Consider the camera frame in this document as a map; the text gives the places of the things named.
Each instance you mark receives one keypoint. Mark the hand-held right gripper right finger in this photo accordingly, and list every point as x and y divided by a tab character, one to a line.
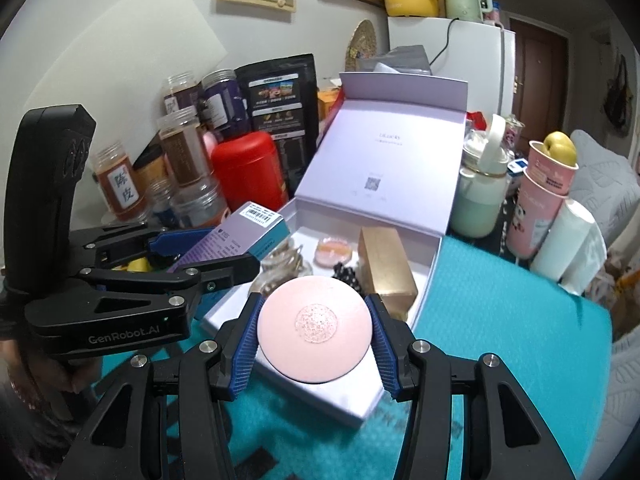
385	350

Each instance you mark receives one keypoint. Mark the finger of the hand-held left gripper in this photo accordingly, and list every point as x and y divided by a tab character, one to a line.
225	270
175	242

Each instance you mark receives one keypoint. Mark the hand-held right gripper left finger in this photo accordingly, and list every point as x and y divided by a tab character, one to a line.
245	345

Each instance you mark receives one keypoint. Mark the small purple box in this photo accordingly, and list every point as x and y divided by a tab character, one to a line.
235	240

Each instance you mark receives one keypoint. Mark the wavy marbled hair clip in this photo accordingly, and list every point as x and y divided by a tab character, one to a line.
272	282

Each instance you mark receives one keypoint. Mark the pink round compact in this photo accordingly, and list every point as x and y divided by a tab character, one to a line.
315	330

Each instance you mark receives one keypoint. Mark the gold box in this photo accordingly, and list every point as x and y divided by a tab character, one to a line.
385	270

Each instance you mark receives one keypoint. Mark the black polka dot scrunchie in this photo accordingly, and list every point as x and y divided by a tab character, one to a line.
345	275

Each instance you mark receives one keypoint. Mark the round clear lid jar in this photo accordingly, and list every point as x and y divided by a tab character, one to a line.
332	250

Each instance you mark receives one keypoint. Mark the lavender gift box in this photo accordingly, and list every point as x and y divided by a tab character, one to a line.
390	160

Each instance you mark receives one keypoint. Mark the person's left hand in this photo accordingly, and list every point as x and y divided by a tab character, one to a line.
87	377

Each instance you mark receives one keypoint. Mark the clear jar blue contents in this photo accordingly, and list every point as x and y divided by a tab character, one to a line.
161	205

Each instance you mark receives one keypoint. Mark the yellow green apple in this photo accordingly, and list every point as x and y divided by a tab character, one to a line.
137	264
560	147

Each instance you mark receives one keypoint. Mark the clear jar reddish powder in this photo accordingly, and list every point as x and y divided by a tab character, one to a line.
200	205

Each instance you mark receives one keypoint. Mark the orange contents jar white label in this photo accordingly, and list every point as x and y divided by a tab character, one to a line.
122	185

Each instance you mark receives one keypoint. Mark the brown contents clear jar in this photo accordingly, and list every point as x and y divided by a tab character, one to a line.
182	155

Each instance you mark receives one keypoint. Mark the red canister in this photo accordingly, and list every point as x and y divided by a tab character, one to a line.
245	170

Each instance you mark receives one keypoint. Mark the pink bottle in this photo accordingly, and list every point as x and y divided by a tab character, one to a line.
209	142

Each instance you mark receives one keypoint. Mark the teal bubble mailer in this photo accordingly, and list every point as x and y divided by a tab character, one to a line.
500	335

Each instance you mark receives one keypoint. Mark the dark contents jar white label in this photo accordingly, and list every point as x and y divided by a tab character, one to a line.
182	95

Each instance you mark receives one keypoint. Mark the purple label jar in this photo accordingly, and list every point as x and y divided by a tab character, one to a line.
220	100

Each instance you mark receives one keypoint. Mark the black pouch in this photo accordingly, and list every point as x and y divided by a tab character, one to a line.
280	110

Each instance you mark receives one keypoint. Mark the pink panda paper cup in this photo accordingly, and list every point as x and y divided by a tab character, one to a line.
530	220

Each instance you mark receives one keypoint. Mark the orange packet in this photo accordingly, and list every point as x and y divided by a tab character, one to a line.
330	102

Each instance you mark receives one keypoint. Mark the white paper roll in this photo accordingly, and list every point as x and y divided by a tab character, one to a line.
560	240

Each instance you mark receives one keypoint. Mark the white bag roll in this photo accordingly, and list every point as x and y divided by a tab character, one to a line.
592	265

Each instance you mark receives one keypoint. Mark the dark cloth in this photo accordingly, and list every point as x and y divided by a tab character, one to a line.
30	440

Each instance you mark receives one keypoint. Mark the woven straw fan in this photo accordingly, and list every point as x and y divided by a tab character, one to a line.
362	42

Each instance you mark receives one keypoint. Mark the white leaf pattern quilt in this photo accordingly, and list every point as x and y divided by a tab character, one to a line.
615	185

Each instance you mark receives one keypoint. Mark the white fridge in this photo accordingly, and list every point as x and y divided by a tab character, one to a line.
475	70

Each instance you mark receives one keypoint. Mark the brown door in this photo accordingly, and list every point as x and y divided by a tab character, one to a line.
537	75

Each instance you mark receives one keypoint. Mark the dark hanging bag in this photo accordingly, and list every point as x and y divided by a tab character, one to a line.
617	100

